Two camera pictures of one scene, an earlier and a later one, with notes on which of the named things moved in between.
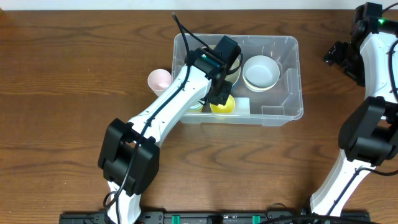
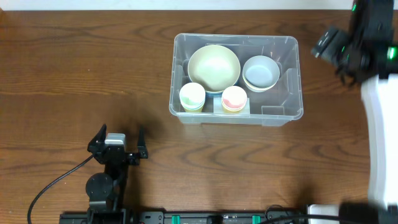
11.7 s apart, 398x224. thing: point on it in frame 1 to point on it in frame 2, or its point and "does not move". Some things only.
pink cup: x=158 y=80 to x=234 y=98
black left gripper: x=221 y=98 to x=116 y=154
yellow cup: x=220 y=108 to x=229 y=110
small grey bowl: x=260 y=73 does not move
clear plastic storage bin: x=267 y=84 does not move
